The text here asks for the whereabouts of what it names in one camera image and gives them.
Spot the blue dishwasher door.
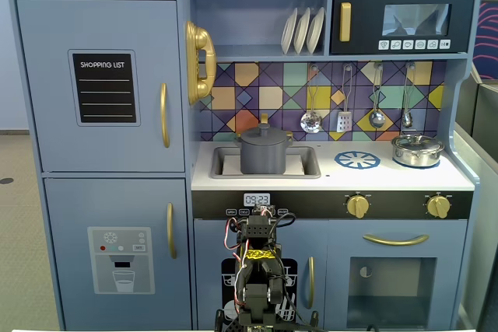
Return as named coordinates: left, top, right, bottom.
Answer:
left=193, top=218, right=328, bottom=330

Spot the gold fridge door handle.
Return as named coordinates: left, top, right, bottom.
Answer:
left=160, top=82, right=171, bottom=149
left=166, top=202, right=177, bottom=260

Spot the large blue fridge door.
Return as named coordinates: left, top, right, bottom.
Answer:
left=15, top=0, right=186, bottom=173

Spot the metal skimmer spoon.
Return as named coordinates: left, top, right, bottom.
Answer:
left=300, top=63, right=324, bottom=134

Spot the black control panel strip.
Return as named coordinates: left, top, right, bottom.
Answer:
left=191, top=190, right=475, bottom=221

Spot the gold oven door handle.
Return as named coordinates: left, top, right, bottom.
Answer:
left=363, top=233, right=430, bottom=246

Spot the black microwave door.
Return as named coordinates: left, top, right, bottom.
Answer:
left=329, top=0, right=476, bottom=55

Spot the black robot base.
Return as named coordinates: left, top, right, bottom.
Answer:
left=215, top=308, right=321, bottom=332

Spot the red white servo cable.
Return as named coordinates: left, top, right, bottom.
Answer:
left=225, top=217, right=252, bottom=308

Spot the black shopping list board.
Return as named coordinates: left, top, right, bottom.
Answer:
left=72, top=53, right=137, bottom=124

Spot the small metal spoon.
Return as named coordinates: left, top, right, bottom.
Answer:
left=401, top=61, right=415, bottom=128

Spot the white toy plate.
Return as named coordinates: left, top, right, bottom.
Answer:
left=280, top=7, right=299, bottom=55
left=306, top=6, right=325, bottom=54
left=293, top=7, right=311, bottom=55

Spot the grey round lid with knob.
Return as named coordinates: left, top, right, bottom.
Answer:
left=239, top=121, right=289, bottom=145

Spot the black power cable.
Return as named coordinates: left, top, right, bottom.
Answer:
left=276, top=211, right=312, bottom=328

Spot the gold toy telephone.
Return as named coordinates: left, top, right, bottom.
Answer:
left=184, top=19, right=217, bottom=106

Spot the metal ladle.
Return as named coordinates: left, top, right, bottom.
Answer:
left=368, top=62, right=386, bottom=129

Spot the gold microwave handle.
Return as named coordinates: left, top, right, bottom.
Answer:
left=338, top=2, right=352, bottom=43

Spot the grey plastic pot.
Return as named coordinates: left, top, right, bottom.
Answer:
left=233, top=133, right=296, bottom=175

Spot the digital clock display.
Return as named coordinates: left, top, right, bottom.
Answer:
left=243, top=192, right=271, bottom=208

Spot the grey toy sink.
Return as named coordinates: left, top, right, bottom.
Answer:
left=209, top=145, right=322, bottom=180

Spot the blue fridge door with dispenser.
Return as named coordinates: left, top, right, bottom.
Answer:
left=43, top=176, right=192, bottom=331

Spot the gold dishwasher door handle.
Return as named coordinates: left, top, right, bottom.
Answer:
left=307, top=256, right=315, bottom=309

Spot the shiny steel pot lid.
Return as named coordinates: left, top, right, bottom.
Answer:
left=392, top=133, right=444, bottom=150

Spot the black dishwasher rack decal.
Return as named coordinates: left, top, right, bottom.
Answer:
left=220, top=257, right=299, bottom=325

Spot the blue oven door with window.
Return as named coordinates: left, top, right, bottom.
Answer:
left=327, top=219, right=468, bottom=329

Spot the metal slotted spatula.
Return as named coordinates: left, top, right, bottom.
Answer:
left=336, top=63, right=354, bottom=133

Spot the gold stove knob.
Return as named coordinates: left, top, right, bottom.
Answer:
left=345, top=194, right=370, bottom=218
left=426, top=194, right=452, bottom=219

